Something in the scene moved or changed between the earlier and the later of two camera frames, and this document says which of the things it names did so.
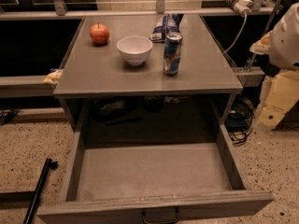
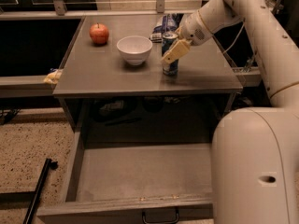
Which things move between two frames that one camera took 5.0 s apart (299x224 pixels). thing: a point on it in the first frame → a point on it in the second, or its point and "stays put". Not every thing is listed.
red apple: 99,34 stays put
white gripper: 285,44 → 193,30
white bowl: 135,49 stays put
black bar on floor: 49,163 stays put
